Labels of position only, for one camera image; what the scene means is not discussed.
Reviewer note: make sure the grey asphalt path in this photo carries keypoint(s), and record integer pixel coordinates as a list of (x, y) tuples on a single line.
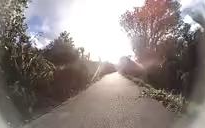
[(113, 103)]

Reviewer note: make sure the tall green bushes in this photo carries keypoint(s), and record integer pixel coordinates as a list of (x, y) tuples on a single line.
[(40, 73)]

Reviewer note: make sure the bare reddish tree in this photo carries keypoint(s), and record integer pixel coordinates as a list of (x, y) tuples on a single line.
[(153, 23)]

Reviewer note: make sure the dark green bushes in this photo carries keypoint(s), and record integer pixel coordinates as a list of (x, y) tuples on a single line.
[(170, 66)]

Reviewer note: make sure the low green plants strip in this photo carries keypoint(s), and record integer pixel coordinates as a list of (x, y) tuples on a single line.
[(163, 96)]

